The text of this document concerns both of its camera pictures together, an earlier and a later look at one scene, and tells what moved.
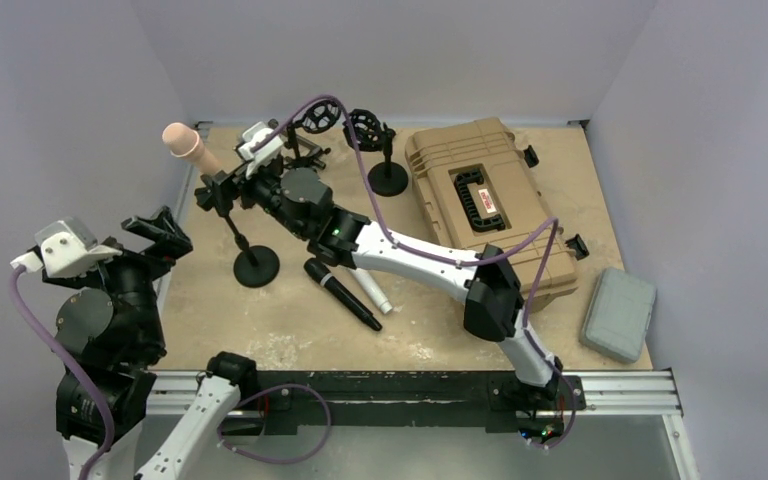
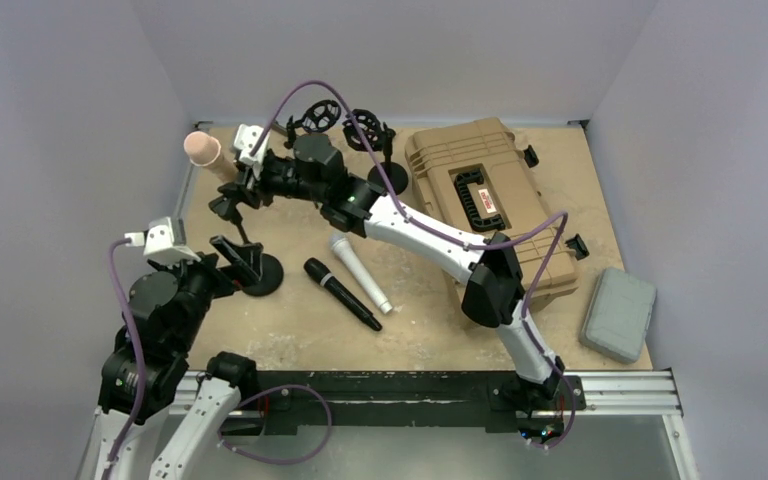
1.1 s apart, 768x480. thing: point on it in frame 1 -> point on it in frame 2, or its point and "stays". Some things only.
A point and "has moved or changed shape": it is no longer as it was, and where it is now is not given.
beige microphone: [185, 142] has moved or changed shape
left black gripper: [169, 242] -> [208, 264]
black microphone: [325, 277] stays
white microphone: [372, 289] stays
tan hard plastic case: [478, 190] stays
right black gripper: [245, 185] stays
